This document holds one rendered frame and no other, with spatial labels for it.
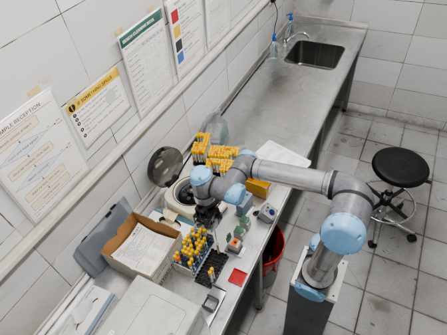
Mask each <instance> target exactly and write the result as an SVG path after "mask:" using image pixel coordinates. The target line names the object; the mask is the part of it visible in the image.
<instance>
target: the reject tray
mask: <svg viewBox="0 0 447 335"><path fill-rule="evenodd" d="M247 275H248V273H246V272H243V271H241V270H239V269H237V268H235V267H234V269H233V271H232V273H231V275H230V276H229V278H228V280H227V281H229V282H231V283H233V284H236V285H237V286H240V287H242V285H243V283H244V281H245V279H246V277H247Z"/></svg>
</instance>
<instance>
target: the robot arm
mask: <svg viewBox="0 0 447 335"><path fill-rule="evenodd" d="M248 178H251V179H256V180H260V181H265V182H269V183H274V184H277V185H283V186H286V187H292V188H295V189H300V190H303V191H309V192H312V193H318V194H321V195H325V197H326V198H327V199H330V200H332V202H331V204H330V207H329V210H328V212H327V215H326V217H325V219H324V221H323V224H322V225H321V228H320V231H319V233H316V234H314V235H313V236H312V237H311V240H310V241H309V248H308V251H307V254H306V256H305V258H304V260H303V264H302V266H301V269H300V271H299V274H298V277H297V280H296V281H295V285H294V289H295V291H296V292H297V293H299V294H300V295H301V296H303V297H305V298H307V299H309V300H312V301H315V302H323V301H324V299H325V297H326V293H327V290H328V288H329V286H330V285H331V283H332V282H334V281H335V279H336V277H337V274H338V264H339V263H340V262H341V260H342V258H343V257H344V256H345V255H349V253H350V254H355V253H357V252H359V251H360V250H361V248H362V247H363V245H364V243H365V241H366V237H367V230H368V228H369V223H370V220H371V215H372V213H373V209H374V195H373V193H372V191H371V189H370V187H369V186H368V185H367V184H366V183H365V182H364V181H362V180H361V179H359V178H358V177H356V176H354V175H351V174H349V173H346V172H343V171H337V170H333V171H331V172H327V171H321V170H317V169H311V168H307V167H300V166H294V165H290V164H284V163H279V162H273V161H269V160H263V159H259V158H258V156H257V155H256V153H255V152H252V151H251V150H242V151H241V152H240V153H239V154H238V156H236V158H235V160H234V162H233V163H232V165H231V166H230V168H229V169H228V171H227V172H226V174H225V175H224V177H219V176H216V175H212V172H211V170H210V168H209V167H207V166H203V165H200V166H196V167H194V168H193V169H192V170H191V172H190V183H191V184H192V189H193V193H194V199H195V202H196V204H197V205H196V207H195V208H194V209H195V213H194V215H193V218H194V223H195V224H196V223H197V222H199V223H201V224H202V229H203V228H204V227H206V228H210V230H211V229H212V230H211V233H212V232H213V231H214V230H215V229H216V228H217V227H218V225H219V224H220V222H221V220H222V213H221V212H220V209H219V208H218V207H217V206H216V205H217V204H218V203H220V202H221V201H224V202H225V203H230V204H232V205H240V204H241V203H242V201H243V200H244V197H245V194H246V187H245V186H244V184H245V182H246V181H247V179H248ZM195 218H197V219H196V220H195Z"/></svg>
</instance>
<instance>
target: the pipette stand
mask: <svg viewBox="0 0 447 335"><path fill-rule="evenodd" d="M254 208H255V205H253V194H252V193H250V192H248V191H246V194H245V199H244V200H243V201H242V203H241V204H240V205H236V212H235V213H234V215H236V216H238V217H241V216H242V215H245V216H247V217H249V215H250V214H251V212H252V211H253V209H254Z"/></svg>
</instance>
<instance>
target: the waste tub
mask: <svg viewBox="0 0 447 335"><path fill-rule="evenodd" d="M244 186H245V187H246V191H248V192H250V193H252V194H253V195H254V196H257V197H260V198H262V199H264V200H267V198H268V197H269V195H270V193H271V192H272V191H273V188H274V187H275V186H276V184H274V183H269V182H265V181H260V180H256V179H251V178H248V179H247V181H246V182H245V184H244Z"/></svg>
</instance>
